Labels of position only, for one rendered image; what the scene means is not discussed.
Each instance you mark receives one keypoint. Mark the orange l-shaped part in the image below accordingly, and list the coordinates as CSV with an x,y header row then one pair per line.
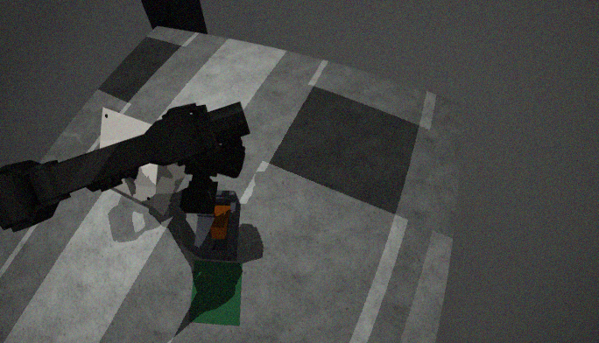
x,y
219,227

